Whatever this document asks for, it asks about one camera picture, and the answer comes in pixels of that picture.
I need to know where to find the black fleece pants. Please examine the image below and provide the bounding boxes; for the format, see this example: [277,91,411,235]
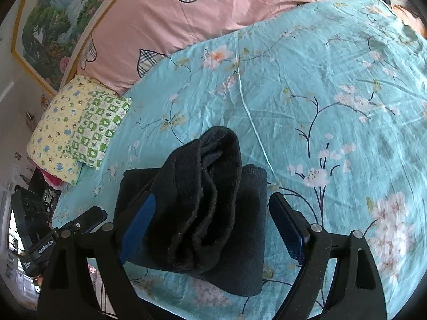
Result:
[114,126,267,296]

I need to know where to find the yellow cartoon print pillow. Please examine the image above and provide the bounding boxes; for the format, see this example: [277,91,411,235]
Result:
[27,75,100,185]

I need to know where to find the green checkered pillow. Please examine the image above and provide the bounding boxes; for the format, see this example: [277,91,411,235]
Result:
[65,90,132,169]

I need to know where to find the teal floral bed sheet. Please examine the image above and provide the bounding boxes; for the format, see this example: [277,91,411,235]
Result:
[53,0,426,317]

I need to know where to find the gold framed landscape painting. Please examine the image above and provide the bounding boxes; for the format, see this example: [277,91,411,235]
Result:
[11,0,114,96]

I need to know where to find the pink quilt with plaid hearts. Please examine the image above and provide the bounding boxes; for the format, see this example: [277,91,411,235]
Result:
[77,0,321,94]

